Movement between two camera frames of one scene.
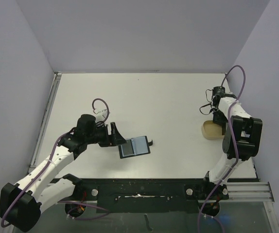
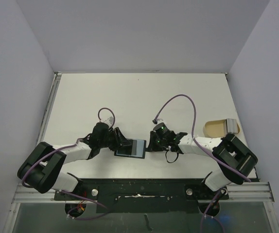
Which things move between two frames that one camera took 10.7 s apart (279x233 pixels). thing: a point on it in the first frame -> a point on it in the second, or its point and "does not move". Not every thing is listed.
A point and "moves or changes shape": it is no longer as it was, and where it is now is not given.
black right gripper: x=217 y=118 -> x=152 y=141
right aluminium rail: x=259 y=191 does not move
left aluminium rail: x=50 y=104 does not move
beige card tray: x=211 y=130 does not move
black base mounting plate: x=141 y=195 does not move
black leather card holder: x=135 y=146 moves or changes shape
